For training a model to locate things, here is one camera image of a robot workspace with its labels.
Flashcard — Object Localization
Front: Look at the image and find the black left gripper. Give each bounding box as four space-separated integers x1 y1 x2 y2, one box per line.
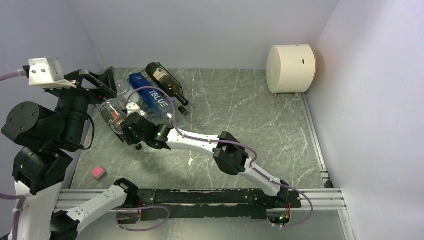
49 64 118 146

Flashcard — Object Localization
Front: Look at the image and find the green wine bottle black neck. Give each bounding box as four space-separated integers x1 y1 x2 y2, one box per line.
145 62 190 107

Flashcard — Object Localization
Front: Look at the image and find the clear bottle white cap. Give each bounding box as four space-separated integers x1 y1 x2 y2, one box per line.
115 79 148 118

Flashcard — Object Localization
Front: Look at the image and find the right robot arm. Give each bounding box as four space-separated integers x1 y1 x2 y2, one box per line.
120 113 289 209

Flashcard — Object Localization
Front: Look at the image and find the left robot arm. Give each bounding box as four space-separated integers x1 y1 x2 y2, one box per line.
0 66 139 240

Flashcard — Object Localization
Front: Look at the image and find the pink small block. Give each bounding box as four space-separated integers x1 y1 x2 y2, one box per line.
91 166 107 181

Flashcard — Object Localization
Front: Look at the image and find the cream cylindrical container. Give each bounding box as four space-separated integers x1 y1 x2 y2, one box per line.
266 44 317 94

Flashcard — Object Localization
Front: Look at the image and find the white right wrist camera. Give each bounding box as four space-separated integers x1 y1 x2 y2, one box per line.
122 102 142 117

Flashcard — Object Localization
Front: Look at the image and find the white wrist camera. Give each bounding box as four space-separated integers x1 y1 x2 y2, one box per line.
23 57 77 90
122 102 142 117

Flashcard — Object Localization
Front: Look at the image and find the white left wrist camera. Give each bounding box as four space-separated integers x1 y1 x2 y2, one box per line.
23 57 77 90

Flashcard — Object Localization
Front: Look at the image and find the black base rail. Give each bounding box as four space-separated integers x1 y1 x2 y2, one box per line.
122 188 302 221

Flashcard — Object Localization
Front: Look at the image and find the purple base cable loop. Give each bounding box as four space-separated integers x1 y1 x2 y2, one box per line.
104 204 171 233

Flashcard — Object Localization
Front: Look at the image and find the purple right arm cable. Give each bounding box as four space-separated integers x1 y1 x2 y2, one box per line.
124 86 314 230

